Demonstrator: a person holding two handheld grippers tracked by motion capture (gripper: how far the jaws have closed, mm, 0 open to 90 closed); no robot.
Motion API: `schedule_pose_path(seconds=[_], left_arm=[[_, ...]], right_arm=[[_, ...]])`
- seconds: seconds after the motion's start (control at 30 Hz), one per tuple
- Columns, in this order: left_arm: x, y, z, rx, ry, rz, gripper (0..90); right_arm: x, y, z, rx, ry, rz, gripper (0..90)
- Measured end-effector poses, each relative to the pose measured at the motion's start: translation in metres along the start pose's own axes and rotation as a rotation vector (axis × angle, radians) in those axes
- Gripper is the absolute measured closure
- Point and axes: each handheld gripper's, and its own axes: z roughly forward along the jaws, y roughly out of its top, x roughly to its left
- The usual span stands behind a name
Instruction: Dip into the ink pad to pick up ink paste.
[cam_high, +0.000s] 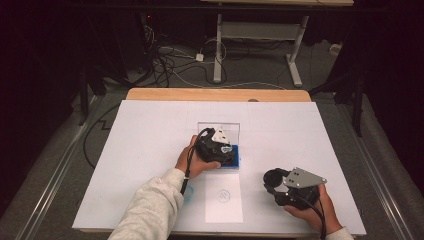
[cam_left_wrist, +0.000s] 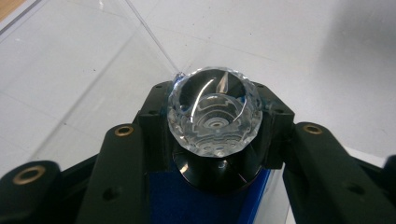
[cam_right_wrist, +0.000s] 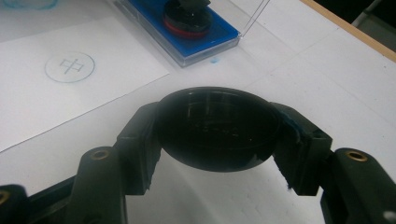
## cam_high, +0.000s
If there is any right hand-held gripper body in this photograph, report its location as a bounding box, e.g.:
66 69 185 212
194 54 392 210
274 166 328 211

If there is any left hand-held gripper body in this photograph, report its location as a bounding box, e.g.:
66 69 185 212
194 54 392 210
194 126 232 164

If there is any blue ink pad clear-lid box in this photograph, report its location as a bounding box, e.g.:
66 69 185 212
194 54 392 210
196 121 242 170

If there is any person's left hand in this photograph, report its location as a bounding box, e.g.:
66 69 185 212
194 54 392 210
175 134 222 180

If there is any person's right hand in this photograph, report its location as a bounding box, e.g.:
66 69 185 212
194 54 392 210
283 183 344 236

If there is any white paper sheet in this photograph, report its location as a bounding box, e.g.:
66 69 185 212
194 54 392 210
204 173 244 224

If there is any wooden table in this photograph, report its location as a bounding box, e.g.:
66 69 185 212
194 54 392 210
125 87 313 103

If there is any large white board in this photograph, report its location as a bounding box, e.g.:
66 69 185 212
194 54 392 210
71 99 368 236

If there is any black stand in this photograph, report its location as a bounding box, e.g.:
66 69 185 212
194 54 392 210
78 66 108 127
309 66 366 138

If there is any white power strip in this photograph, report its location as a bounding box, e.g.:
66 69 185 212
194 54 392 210
328 42 344 56

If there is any left hand-held gripper black cable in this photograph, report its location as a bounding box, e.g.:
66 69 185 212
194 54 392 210
179 127 216 197

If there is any hand-held gripper black cable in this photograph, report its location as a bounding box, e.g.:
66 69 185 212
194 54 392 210
179 127 216 197
294 194 328 240

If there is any right hand-held gripper black cable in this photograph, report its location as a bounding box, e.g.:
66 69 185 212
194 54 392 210
294 194 328 240

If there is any white floor cable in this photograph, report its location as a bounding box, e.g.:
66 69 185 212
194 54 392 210
169 68 288 91

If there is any metal floor rail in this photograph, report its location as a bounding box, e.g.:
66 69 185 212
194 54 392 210
19 94 104 240
336 103 416 240

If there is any tangle of black floor cables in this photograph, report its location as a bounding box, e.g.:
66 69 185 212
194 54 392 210
143 13 231 88

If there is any white metal-frame desk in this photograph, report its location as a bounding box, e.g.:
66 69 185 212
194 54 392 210
199 0 355 88

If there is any thin black floor cable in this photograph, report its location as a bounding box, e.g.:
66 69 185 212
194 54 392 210
82 103 121 169

